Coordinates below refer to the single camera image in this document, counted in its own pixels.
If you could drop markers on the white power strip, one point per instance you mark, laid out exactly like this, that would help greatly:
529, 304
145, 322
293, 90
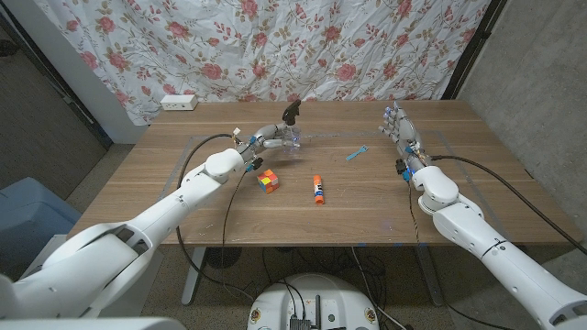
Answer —
178, 102

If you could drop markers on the black round floor base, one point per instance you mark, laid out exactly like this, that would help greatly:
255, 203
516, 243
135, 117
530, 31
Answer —
222, 257

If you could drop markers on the white platform with blue pads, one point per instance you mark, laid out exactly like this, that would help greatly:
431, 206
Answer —
149, 275

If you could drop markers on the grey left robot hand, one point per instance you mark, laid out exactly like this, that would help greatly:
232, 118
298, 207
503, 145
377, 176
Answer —
266, 137

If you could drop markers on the black spray trigger cap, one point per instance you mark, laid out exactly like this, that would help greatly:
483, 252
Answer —
291, 114

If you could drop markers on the multicoloured Rubik's cube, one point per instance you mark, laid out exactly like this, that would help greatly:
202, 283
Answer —
268, 181

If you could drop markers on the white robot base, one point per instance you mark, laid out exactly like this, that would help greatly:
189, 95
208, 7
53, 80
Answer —
316, 298

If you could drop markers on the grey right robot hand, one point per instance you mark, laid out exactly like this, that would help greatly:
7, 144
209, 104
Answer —
406, 133

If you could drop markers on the orange glue stick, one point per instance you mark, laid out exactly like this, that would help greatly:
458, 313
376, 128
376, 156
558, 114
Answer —
318, 189

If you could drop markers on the small blue scissors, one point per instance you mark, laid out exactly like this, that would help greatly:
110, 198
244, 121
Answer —
357, 153

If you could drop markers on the black backdrop stand pole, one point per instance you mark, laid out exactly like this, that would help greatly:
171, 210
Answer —
472, 50

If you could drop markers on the white robot torso shell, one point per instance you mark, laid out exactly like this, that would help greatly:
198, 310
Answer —
91, 324

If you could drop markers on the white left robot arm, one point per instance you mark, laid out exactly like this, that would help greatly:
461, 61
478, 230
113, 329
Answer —
174, 215

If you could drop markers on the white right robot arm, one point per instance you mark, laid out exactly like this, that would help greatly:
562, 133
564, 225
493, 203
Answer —
468, 224

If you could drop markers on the grey table leg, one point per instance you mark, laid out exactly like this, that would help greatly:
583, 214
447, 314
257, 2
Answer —
428, 275

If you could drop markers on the clear spray bottle body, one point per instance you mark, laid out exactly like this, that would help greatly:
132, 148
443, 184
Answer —
293, 133

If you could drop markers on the blue plastic bin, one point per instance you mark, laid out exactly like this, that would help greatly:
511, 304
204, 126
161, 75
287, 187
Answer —
27, 215

